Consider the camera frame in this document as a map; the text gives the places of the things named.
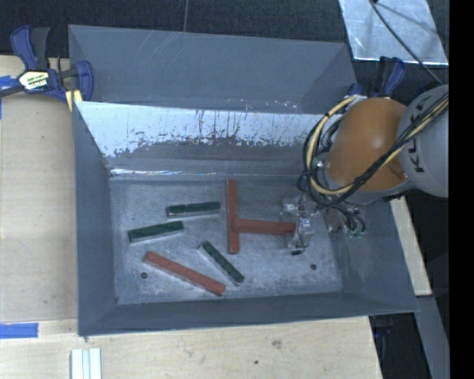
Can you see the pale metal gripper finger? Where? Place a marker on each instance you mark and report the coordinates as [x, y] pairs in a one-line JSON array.
[[305, 236], [290, 207]]

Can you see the grey metal bin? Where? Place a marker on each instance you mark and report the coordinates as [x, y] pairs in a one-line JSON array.
[[205, 73]]

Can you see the dark green flat block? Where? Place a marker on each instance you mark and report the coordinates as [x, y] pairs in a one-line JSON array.
[[156, 231], [221, 263], [193, 209]]

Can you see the pale wood board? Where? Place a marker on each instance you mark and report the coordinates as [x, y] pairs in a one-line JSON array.
[[37, 211]]

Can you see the red-brown flat block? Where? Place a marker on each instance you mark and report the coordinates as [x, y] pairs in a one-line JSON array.
[[232, 215], [264, 226], [183, 272]]

